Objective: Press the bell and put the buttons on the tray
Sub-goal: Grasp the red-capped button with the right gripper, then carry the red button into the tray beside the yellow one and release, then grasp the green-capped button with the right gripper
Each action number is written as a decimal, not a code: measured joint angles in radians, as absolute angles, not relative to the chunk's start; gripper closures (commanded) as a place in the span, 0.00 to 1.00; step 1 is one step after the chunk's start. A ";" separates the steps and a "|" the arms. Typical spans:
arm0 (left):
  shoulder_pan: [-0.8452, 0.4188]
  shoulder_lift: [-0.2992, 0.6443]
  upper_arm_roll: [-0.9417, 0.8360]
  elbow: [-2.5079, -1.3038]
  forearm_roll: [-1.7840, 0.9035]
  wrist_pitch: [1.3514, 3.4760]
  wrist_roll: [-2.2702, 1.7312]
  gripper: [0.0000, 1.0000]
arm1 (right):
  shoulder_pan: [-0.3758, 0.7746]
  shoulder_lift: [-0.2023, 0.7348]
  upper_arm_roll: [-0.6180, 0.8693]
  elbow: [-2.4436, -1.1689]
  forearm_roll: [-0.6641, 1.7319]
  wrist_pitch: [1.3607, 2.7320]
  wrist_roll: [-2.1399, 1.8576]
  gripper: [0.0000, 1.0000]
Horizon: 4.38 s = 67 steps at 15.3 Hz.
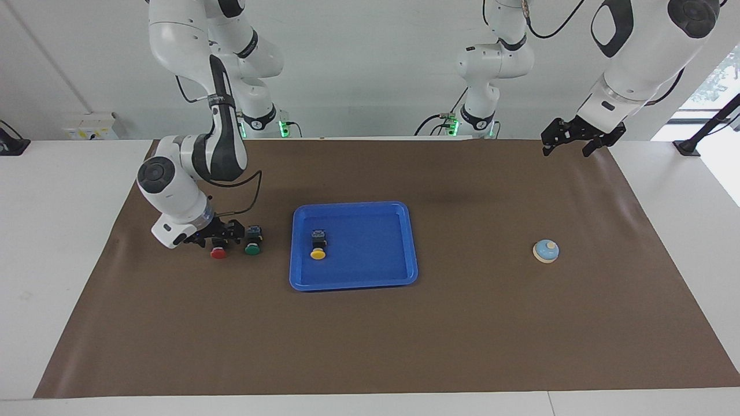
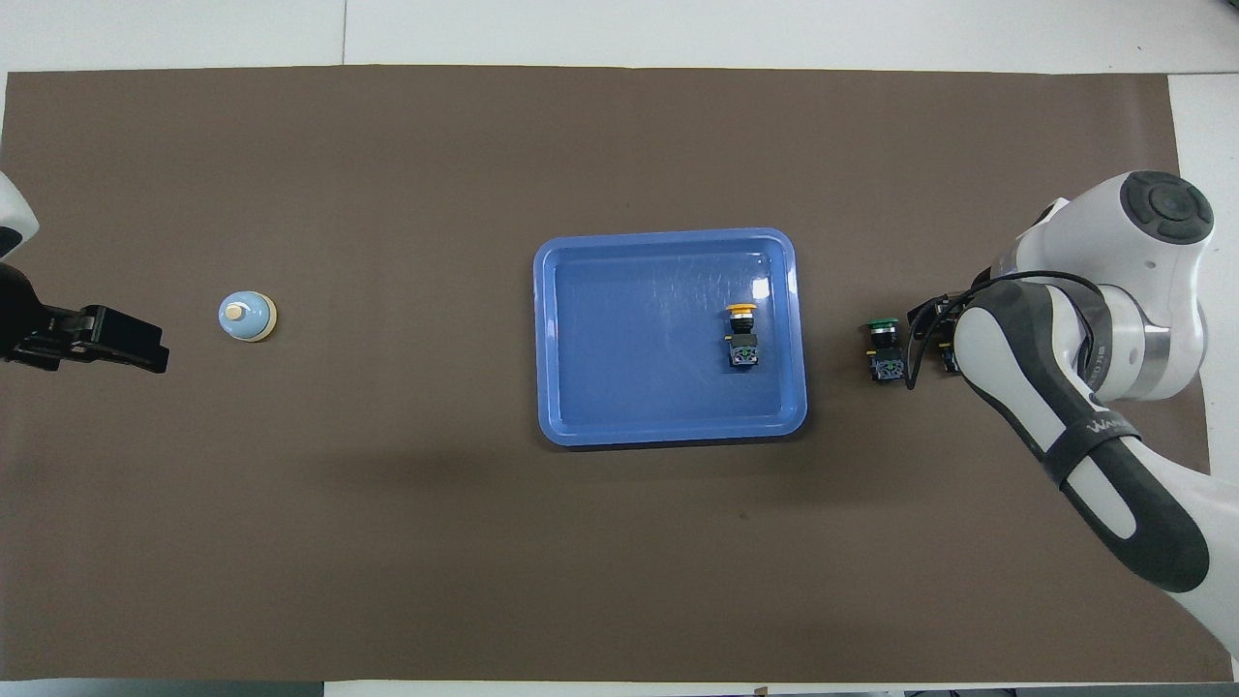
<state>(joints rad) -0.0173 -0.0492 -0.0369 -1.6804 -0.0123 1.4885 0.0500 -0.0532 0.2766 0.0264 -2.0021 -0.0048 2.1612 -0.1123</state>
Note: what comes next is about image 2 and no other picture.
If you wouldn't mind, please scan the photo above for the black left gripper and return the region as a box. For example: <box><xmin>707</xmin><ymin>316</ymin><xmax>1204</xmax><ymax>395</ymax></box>
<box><xmin>0</xmin><ymin>261</ymin><xmax>170</xmax><ymax>375</ymax></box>

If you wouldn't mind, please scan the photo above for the green mushroom push button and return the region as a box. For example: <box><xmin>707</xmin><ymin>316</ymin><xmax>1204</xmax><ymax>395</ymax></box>
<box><xmin>860</xmin><ymin>318</ymin><xmax>907</xmax><ymax>384</ymax></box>

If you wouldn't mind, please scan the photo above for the light blue call bell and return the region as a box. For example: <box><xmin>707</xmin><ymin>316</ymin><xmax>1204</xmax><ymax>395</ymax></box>
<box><xmin>218</xmin><ymin>290</ymin><xmax>279</xmax><ymax>344</ymax></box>

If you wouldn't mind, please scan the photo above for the yellow mushroom push button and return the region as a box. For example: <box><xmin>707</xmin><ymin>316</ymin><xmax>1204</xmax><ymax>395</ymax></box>
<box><xmin>725</xmin><ymin>303</ymin><xmax>761</xmax><ymax>370</ymax></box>

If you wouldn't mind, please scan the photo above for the blue plastic tray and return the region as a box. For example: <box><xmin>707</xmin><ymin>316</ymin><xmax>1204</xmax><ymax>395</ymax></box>
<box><xmin>533</xmin><ymin>227</ymin><xmax>808</xmax><ymax>447</ymax></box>

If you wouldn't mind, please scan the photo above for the brown table mat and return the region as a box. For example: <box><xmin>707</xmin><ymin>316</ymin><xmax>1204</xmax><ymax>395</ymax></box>
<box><xmin>0</xmin><ymin>64</ymin><xmax>1235</xmax><ymax>682</ymax></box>

